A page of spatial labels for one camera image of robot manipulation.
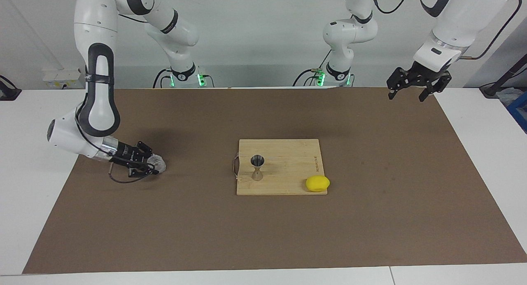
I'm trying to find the bamboo cutting board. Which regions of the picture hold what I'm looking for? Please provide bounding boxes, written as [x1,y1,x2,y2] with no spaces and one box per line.
[233,139,329,196]

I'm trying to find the black clamp mount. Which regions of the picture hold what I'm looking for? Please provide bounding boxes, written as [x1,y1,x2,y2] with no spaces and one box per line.
[0,75,22,101]

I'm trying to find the clear glass cup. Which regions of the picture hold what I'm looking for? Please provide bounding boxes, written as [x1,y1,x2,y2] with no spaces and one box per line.
[147,154,167,173]

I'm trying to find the steel double jigger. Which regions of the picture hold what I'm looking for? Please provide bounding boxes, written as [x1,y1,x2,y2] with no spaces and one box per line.
[251,155,266,182]

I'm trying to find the black stand leg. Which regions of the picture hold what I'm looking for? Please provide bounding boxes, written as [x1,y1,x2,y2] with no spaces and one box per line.
[480,65,527,98]

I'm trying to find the blue box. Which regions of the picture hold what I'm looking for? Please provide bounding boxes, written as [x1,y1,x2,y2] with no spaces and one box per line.
[506,91,527,134]

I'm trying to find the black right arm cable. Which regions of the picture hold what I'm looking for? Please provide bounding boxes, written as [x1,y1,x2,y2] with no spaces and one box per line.
[108,162,149,184]

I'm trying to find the yellow lemon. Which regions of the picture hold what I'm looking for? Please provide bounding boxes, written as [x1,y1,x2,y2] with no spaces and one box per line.
[305,175,331,193]

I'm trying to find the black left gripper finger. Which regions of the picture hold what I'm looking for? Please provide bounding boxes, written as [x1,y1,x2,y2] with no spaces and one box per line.
[387,68,407,100]
[418,77,444,103]

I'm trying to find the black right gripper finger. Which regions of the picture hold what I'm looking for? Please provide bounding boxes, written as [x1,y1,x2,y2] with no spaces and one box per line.
[128,165,159,178]
[135,140,154,159]

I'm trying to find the brown table mat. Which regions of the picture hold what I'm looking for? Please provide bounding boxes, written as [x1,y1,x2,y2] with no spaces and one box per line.
[23,87,527,274]

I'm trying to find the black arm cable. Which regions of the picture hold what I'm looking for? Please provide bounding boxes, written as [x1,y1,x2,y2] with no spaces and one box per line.
[370,0,523,61]
[108,162,149,184]

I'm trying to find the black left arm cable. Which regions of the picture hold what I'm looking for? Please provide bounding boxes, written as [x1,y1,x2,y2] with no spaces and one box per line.
[370,0,523,61]

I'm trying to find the white wall socket strip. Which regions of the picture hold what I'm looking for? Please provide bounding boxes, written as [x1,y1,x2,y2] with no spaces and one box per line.
[42,70,83,89]

